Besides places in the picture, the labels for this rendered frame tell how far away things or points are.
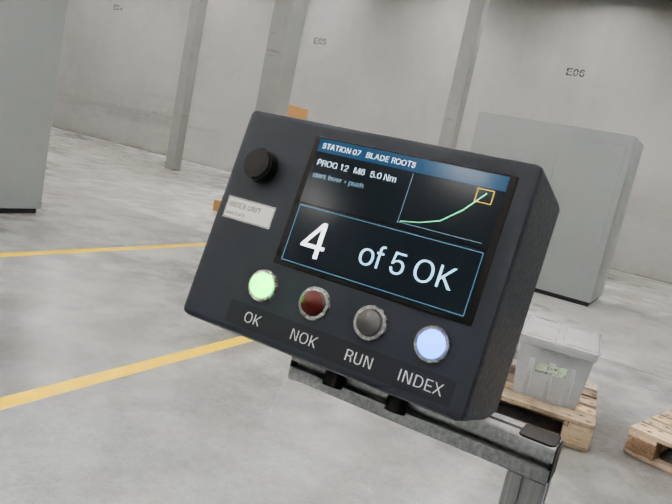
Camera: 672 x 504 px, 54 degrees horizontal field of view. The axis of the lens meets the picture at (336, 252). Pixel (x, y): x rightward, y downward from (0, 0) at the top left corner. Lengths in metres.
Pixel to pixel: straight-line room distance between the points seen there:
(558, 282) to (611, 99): 5.86
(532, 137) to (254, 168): 7.60
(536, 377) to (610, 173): 4.57
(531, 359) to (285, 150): 3.14
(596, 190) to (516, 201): 7.45
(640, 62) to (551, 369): 10.12
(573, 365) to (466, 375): 3.16
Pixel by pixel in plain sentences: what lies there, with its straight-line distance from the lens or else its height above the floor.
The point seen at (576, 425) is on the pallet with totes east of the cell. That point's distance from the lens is 3.58.
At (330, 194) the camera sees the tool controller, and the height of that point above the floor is 1.20.
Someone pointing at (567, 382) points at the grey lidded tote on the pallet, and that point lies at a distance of 3.65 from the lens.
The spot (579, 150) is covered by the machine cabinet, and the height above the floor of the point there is 1.70.
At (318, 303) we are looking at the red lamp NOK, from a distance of 0.51.
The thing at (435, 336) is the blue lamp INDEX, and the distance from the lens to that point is 0.47.
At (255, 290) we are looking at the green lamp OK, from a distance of 0.53.
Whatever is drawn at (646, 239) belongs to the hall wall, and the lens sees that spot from 13.00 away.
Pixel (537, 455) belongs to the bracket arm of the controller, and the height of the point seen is 1.05.
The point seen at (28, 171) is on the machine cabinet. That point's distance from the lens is 6.78.
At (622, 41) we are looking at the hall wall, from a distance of 13.41.
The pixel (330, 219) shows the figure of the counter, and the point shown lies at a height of 1.18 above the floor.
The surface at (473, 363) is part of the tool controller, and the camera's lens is 0.47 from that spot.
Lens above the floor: 1.24
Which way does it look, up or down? 9 degrees down
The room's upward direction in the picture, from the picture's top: 12 degrees clockwise
